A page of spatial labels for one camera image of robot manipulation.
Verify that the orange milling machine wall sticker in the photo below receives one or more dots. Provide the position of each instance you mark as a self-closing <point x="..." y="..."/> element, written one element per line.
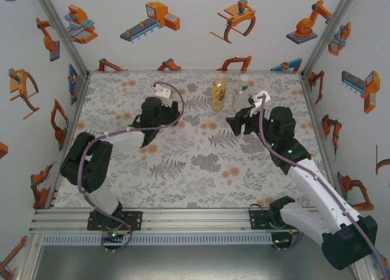
<point x="79" y="20"/>

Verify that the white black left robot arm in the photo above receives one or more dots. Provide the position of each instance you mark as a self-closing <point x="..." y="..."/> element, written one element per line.
<point x="128" y="139"/>

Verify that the orange claw gripper wall sticker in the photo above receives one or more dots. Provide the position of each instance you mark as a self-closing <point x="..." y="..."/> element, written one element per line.
<point x="237" y="10"/>
<point x="384" y="164"/>
<point x="18" y="84"/>

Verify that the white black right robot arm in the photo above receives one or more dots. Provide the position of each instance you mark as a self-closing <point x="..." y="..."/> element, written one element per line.
<point x="320" y="194"/>

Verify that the white bottle cap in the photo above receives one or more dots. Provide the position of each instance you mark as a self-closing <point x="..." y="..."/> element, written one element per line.
<point x="244" y="78"/>

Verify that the aluminium frame post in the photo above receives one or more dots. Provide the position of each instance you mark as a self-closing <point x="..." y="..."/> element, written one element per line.
<point x="61" y="30"/>
<point x="330" y="31"/>

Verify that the pale yellow bottle cap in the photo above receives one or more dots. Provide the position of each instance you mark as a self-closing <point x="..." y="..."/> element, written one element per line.
<point x="220" y="77"/>

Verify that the aluminium frame rail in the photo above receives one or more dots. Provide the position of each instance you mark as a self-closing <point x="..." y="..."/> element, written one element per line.
<point x="73" y="124"/>
<point x="195" y="71"/>
<point x="317" y="124"/>
<point x="195" y="219"/>

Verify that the floral print tablecloth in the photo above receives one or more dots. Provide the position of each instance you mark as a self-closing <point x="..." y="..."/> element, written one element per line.
<point x="213" y="191"/>

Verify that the yellow label tea bottle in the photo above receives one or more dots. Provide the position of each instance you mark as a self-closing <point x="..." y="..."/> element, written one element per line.
<point x="219" y="97"/>

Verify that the clear bottle green label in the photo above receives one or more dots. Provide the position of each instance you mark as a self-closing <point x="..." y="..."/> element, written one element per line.
<point x="239" y="100"/>

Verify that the small circuit board green light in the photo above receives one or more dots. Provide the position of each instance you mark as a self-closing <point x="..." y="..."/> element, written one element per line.
<point x="280" y="240"/>
<point x="112" y="235"/>

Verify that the blue conveyor wall sticker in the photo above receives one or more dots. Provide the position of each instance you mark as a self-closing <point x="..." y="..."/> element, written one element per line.
<point x="72" y="84"/>

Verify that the aluminium frame leg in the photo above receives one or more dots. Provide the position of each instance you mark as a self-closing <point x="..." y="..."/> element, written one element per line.
<point x="30" y="261"/>

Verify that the orange conveyor machine wall sticker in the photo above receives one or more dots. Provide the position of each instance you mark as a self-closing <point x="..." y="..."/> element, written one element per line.
<point x="371" y="88"/>
<point x="158" y="13"/>

